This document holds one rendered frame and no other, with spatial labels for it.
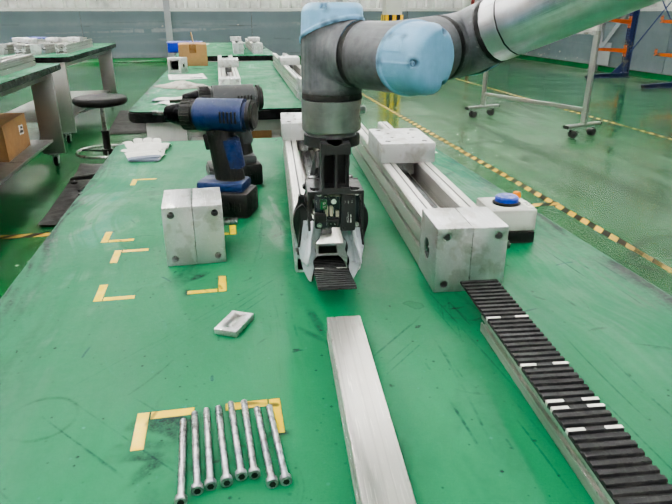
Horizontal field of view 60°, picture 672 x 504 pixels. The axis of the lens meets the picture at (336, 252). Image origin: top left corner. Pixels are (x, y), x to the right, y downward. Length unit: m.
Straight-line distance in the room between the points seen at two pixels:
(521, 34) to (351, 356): 0.39
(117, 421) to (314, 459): 0.20
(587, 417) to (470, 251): 0.32
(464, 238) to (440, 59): 0.27
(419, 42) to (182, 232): 0.48
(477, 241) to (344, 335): 0.26
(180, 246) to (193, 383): 0.33
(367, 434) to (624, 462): 0.21
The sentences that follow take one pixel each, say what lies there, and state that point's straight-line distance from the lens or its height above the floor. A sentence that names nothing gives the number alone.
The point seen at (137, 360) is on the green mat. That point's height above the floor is 0.78.
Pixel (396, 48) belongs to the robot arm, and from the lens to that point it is 0.64.
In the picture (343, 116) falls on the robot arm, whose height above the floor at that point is 1.03.
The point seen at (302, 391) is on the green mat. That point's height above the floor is 0.78.
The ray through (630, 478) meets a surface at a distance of 0.53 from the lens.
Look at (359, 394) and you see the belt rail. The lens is 0.57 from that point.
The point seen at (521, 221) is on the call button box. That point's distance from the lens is 1.03.
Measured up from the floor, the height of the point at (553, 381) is 0.81.
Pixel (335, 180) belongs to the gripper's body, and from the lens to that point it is 0.73.
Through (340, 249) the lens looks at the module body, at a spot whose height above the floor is 0.81.
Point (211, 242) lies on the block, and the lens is 0.93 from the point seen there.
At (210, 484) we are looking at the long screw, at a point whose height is 0.79.
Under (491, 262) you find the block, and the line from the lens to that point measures 0.85.
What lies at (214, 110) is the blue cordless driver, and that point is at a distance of 1.11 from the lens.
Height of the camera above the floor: 1.14
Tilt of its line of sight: 22 degrees down
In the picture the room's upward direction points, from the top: straight up
